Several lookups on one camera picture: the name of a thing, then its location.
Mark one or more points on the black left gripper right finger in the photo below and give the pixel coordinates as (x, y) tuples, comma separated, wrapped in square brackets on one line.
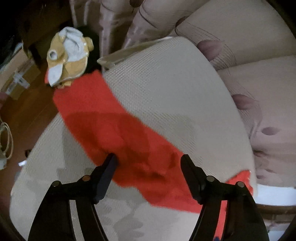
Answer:
[(229, 208)]

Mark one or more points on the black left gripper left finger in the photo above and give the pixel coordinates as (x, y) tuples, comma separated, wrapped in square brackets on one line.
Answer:
[(53, 218)]

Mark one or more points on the red knit sweater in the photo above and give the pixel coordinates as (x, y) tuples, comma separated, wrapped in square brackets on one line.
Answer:
[(149, 121)]

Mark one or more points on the beige woven table cover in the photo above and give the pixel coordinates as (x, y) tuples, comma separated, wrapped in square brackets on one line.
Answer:
[(58, 156)]

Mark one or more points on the cardboard box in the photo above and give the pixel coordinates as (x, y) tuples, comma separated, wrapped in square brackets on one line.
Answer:
[(18, 74)]

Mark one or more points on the yellow white plush toy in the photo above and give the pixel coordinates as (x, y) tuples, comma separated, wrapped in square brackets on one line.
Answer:
[(67, 56)]

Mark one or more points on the beige leaf print curtain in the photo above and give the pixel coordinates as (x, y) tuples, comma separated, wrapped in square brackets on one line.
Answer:
[(247, 42)]

